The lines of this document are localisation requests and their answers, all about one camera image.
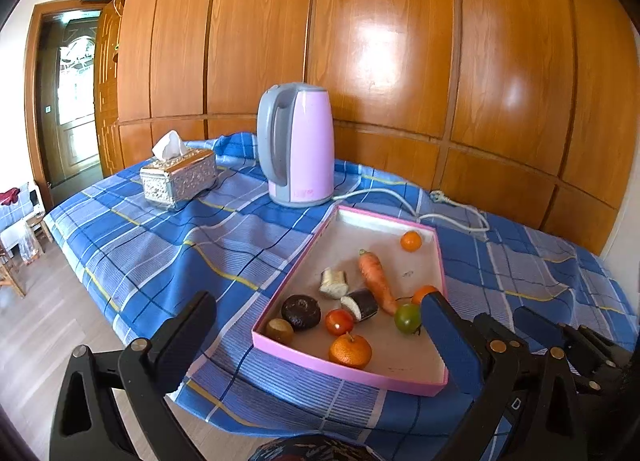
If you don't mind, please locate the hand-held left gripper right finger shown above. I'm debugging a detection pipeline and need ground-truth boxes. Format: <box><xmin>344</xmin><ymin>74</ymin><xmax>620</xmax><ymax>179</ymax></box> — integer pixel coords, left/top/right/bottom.
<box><xmin>420</xmin><ymin>291</ymin><xmax>588</xmax><ymax>461</ymax></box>

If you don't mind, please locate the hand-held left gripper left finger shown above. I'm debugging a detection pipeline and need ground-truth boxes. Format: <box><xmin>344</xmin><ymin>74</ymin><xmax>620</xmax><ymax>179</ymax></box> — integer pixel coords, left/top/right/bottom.
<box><xmin>48</xmin><ymin>290</ymin><xmax>218</xmax><ymax>461</ymax></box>

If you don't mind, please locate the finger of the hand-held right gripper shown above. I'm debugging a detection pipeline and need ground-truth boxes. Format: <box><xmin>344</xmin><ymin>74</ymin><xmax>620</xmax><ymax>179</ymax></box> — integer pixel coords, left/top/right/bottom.
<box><xmin>515</xmin><ymin>306</ymin><xmax>569</xmax><ymax>357</ymax></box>
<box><xmin>560</xmin><ymin>324</ymin><xmax>627</xmax><ymax>393</ymax></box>

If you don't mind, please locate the green lime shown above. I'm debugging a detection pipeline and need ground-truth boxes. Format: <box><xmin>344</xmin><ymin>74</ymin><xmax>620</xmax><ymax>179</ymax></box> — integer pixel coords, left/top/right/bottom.
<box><xmin>394</xmin><ymin>303</ymin><xmax>423</xmax><ymax>334</ymax></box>

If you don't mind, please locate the pink shallow tray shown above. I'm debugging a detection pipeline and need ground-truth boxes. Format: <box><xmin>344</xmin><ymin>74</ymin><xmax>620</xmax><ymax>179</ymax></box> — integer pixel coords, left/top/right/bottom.
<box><xmin>251</xmin><ymin>205</ymin><xmax>450</xmax><ymax>397</ymax></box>

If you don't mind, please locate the black white eggplant piece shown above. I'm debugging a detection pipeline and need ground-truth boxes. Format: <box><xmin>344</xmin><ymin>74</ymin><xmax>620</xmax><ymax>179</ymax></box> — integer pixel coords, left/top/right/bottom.
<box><xmin>320</xmin><ymin>267</ymin><xmax>349</xmax><ymax>300</ymax></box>
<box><xmin>341</xmin><ymin>289</ymin><xmax>379</xmax><ymax>323</ymax></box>

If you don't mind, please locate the orange carrot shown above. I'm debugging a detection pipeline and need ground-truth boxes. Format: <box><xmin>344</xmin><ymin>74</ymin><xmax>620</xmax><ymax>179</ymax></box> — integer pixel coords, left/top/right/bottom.
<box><xmin>358</xmin><ymin>249</ymin><xmax>397</xmax><ymax>317</ymax></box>

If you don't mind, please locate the red tomato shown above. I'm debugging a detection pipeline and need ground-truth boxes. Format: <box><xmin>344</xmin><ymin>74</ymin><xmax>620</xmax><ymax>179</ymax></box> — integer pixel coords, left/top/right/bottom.
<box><xmin>325</xmin><ymin>308</ymin><xmax>355</xmax><ymax>336</ymax></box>

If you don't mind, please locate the dark avocado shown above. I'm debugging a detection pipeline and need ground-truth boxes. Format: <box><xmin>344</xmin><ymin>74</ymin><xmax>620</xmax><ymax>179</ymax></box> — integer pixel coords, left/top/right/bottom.
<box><xmin>281</xmin><ymin>294</ymin><xmax>322</xmax><ymax>331</ymax></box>

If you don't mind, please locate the blue plaid tablecloth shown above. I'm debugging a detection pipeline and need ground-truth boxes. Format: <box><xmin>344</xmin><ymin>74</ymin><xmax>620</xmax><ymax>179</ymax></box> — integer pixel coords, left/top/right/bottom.
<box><xmin>44</xmin><ymin>131</ymin><xmax>638</xmax><ymax>461</ymax></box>

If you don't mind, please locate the silver tissue box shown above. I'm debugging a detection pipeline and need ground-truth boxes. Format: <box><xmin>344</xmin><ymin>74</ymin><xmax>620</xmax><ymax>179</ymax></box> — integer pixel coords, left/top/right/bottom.
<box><xmin>139</xmin><ymin>148</ymin><xmax>218</xmax><ymax>212</ymax></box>

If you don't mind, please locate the dark patterned clothing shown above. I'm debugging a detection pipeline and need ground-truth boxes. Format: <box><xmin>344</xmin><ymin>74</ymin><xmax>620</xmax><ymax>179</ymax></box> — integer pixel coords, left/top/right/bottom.
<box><xmin>250</xmin><ymin>433</ymin><xmax>381</xmax><ymax>461</ymax></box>

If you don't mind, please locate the clear plastic bag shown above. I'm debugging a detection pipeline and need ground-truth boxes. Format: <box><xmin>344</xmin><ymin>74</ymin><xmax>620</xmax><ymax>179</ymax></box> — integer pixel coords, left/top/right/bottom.
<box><xmin>17</xmin><ymin>221</ymin><xmax>41</xmax><ymax>264</ymax></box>

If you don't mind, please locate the wooden chair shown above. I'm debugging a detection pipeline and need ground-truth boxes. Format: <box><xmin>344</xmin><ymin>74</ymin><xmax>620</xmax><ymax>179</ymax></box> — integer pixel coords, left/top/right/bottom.
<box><xmin>0</xmin><ymin>181</ymin><xmax>51</xmax><ymax>297</ymax></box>

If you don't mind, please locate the white tissue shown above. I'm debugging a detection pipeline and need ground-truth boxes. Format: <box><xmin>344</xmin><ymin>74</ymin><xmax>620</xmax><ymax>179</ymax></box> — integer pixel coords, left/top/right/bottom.
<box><xmin>151</xmin><ymin>130</ymin><xmax>190</xmax><ymax>160</ymax></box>

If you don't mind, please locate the pink electric kettle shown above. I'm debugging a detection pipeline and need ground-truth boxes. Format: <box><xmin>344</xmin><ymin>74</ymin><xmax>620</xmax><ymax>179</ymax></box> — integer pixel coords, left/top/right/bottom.
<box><xmin>256</xmin><ymin>82</ymin><xmax>335</xmax><ymax>208</ymax></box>

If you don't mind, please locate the door with glass panes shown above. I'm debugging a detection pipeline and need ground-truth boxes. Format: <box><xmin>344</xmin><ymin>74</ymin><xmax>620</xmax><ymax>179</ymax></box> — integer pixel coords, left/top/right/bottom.
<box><xmin>25</xmin><ymin>0</ymin><xmax>118</xmax><ymax>202</ymax></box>

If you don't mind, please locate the wooden wardrobe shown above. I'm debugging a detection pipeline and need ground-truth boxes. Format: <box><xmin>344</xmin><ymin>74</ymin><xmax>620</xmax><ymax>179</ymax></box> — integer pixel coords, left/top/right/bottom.
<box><xmin>82</xmin><ymin>0</ymin><xmax>640</xmax><ymax>257</ymax></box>

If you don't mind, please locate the white power cord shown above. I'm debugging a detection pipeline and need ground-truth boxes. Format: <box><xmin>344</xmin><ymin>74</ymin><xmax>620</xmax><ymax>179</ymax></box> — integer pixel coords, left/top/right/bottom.
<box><xmin>332</xmin><ymin>188</ymin><xmax>491</xmax><ymax>242</ymax></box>

